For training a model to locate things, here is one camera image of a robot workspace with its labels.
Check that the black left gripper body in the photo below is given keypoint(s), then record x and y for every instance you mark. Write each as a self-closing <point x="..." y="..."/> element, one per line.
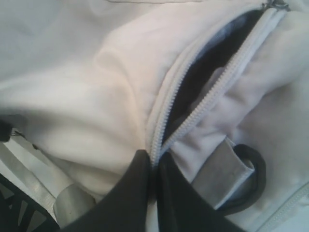
<point x="26" y="204"/>

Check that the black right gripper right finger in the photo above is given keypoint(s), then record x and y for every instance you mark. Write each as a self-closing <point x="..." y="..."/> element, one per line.
<point x="180" y="208"/>

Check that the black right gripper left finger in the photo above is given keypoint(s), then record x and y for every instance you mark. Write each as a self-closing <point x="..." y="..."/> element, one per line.
<point x="124" y="208"/>

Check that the beige duffel bag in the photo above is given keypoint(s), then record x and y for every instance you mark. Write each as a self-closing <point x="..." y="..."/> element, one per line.
<point x="221" y="85"/>

